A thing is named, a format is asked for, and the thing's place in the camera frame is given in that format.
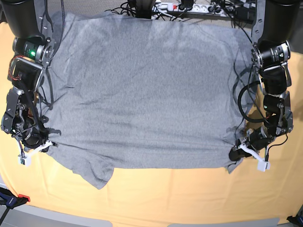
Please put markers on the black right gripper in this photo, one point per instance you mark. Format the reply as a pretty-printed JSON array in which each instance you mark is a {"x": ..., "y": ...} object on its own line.
[{"x": 34, "y": 140}]

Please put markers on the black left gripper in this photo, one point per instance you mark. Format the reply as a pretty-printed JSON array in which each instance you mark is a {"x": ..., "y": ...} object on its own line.
[{"x": 256, "y": 140}]

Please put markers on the grey t-shirt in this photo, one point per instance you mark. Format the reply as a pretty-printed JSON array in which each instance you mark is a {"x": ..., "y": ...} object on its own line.
[{"x": 125, "y": 92}]

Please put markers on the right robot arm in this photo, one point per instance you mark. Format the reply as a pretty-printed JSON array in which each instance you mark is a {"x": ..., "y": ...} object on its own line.
[{"x": 32, "y": 54}]

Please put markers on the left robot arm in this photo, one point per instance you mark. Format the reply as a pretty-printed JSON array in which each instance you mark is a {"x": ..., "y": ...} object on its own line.
[{"x": 270, "y": 52}]

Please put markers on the blue red clamp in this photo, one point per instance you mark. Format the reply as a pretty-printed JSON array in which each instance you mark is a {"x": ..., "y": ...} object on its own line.
[{"x": 8, "y": 199}]

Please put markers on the yellow table cloth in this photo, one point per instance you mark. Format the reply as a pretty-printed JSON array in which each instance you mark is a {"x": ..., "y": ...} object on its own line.
[{"x": 158, "y": 197}]

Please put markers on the black power adapter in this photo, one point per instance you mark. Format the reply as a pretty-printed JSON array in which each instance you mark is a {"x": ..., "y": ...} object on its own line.
[{"x": 246, "y": 15}]

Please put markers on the white power strip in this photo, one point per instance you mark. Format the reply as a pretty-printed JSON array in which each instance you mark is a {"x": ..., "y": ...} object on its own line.
[{"x": 170, "y": 8}]

